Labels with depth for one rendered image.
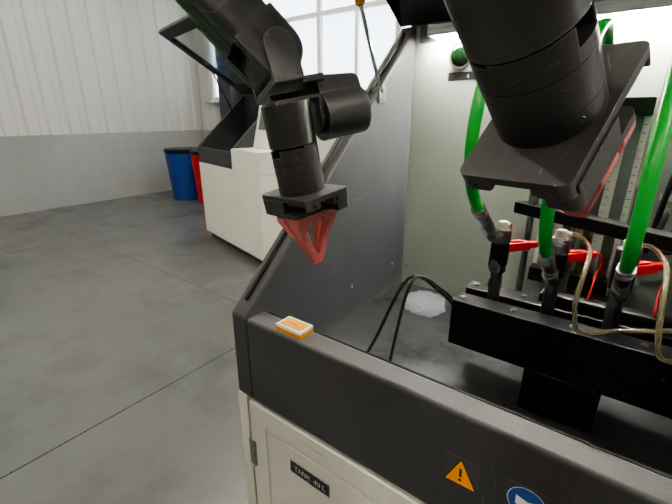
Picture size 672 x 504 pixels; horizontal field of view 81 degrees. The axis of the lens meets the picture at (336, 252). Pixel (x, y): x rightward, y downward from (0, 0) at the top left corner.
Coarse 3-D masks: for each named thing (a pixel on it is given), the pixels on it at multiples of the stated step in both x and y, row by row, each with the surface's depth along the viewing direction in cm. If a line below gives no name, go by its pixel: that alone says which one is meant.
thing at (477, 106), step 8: (480, 96) 42; (472, 104) 42; (480, 104) 42; (472, 112) 42; (480, 112) 42; (472, 120) 42; (480, 120) 42; (472, 128) 42; (472, 136) 43; (472, 144) 43; (464, 152) 44; (464, 160) 44; (472, 192) 46; (472, 200) 47; (480, 200) 48; (472, 208) 49; (480, 208) 49
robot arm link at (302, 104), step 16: (272, 96) 44; (288, 96) 45; (304, 96) 44; (320, 96) 45; (272, 112) 43; (288, 112) 43; (304, 112) 44; (320, 112) 46; (272, 128) 44; (288, 128) 44; (304, 128) 44; (320, 128) 47; (272, 144) 45; (288, 144) 44; (304, 144) 45
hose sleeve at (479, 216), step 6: (486, 210) 50; (474, 216) 50; (480, 216) 50; (486, 216) 50; (480, 222) 52; (486, 222) 52; (492, 222) 53; (480, 228) 54; (486, 228) 53; (492, 228) 54; (486, 234) 55; (492, 234) 55
